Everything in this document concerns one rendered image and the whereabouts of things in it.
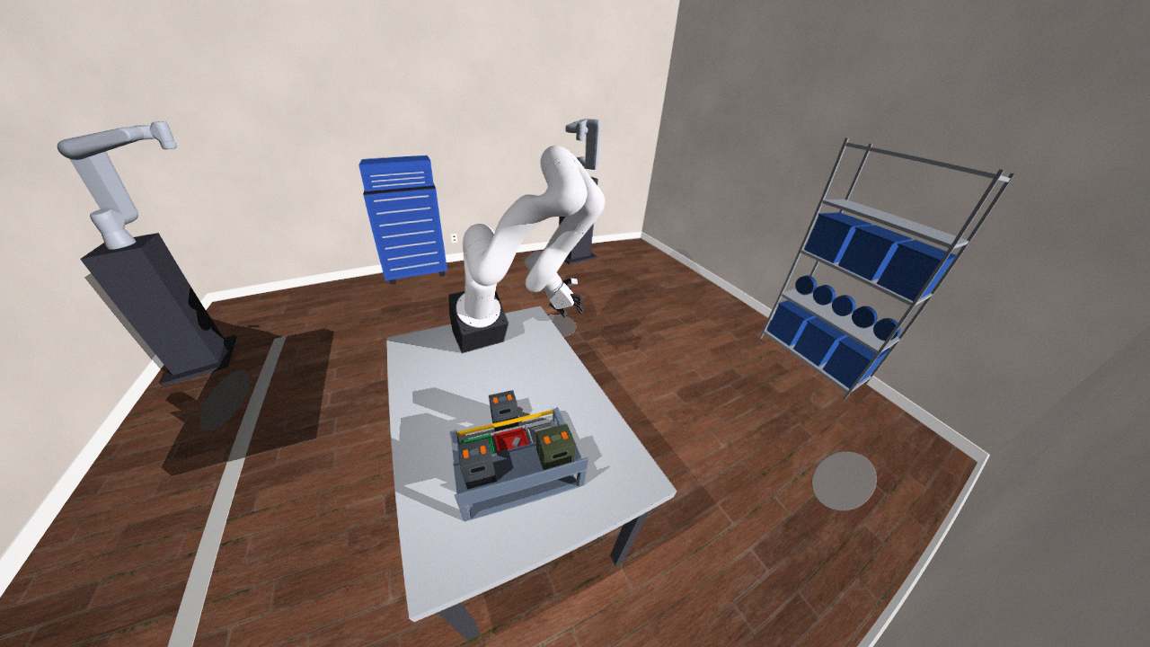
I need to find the yellow vertical bar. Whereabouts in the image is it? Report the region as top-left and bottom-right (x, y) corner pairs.
(457, 410), (553, 436)

